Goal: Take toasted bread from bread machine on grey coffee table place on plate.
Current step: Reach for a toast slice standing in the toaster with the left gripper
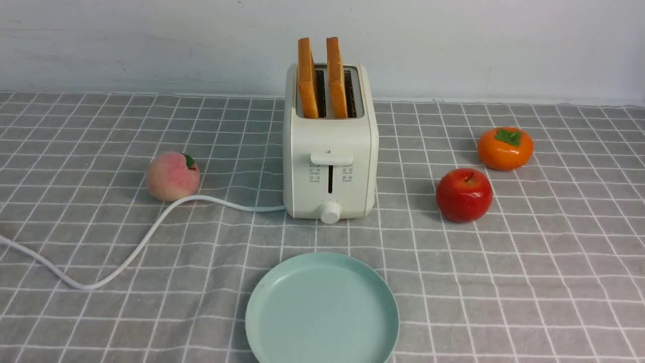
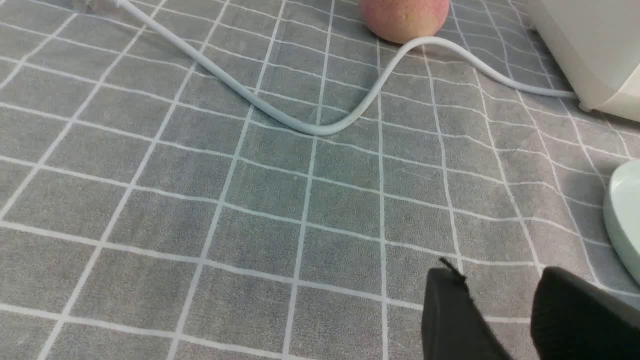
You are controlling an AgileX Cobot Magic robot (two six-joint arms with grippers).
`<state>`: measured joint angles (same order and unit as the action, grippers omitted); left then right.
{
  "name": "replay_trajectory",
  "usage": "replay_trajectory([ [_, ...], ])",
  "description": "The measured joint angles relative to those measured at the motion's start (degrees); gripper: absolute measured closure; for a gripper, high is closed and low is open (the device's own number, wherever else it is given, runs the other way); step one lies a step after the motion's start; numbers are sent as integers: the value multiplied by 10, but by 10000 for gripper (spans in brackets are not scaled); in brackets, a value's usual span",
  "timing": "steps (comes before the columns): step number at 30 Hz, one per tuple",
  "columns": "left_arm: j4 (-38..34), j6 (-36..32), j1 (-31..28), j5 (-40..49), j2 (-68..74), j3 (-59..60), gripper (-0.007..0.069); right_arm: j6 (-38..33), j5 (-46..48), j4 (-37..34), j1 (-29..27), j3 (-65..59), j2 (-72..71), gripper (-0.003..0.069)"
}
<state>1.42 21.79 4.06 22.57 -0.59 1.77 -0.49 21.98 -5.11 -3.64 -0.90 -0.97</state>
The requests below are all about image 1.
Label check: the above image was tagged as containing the pink peach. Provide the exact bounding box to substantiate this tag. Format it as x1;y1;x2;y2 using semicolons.
145;151;201;202

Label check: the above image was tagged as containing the red apple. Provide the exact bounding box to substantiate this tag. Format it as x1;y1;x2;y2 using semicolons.
436;168;493;223

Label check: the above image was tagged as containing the white power cable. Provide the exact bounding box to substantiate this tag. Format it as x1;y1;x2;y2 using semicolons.
0;195;286;291

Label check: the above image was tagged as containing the light green plate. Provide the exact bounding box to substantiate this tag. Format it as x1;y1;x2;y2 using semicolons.
245;252;400;362

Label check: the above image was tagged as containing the grey checkered tablecloth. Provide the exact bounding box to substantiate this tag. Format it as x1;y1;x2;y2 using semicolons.
1;90;644;362

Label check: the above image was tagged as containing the orange persimmon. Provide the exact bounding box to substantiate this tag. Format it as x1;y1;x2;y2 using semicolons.
477;127;534;171

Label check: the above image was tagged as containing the toast slice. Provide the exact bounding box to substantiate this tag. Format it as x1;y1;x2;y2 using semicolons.
297;37;319;118
326;37;349;118

